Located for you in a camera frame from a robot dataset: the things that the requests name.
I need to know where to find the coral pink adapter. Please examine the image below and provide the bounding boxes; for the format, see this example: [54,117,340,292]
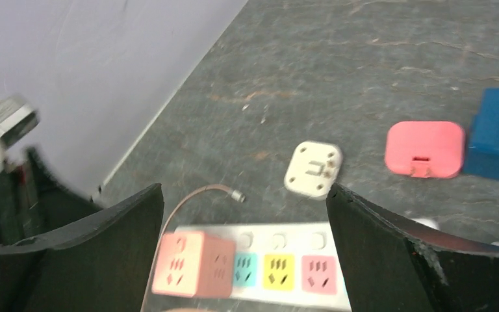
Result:
[384,121,466,179]

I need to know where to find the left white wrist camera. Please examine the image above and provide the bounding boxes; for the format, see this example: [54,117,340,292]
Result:
[0,94,40,162]

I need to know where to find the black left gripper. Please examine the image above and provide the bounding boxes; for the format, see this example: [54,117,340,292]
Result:
[0,146,164,311]

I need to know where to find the light pink cube socket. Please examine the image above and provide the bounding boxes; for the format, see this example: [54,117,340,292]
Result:
[151,231,236,298]

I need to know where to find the white adapter plug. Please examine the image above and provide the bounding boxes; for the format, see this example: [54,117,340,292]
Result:
[284,140,343,200]

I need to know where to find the pink charging cable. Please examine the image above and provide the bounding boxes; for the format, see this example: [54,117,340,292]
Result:
[139,184,247,312]

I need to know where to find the white coiled cable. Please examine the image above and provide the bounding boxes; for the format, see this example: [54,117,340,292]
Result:
[411,217,499,251]

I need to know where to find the white dock with green inset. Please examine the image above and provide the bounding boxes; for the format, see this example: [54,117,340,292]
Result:
[177,222,351,311]

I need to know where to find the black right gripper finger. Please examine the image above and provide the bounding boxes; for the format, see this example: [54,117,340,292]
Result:
[326,184,499,311]

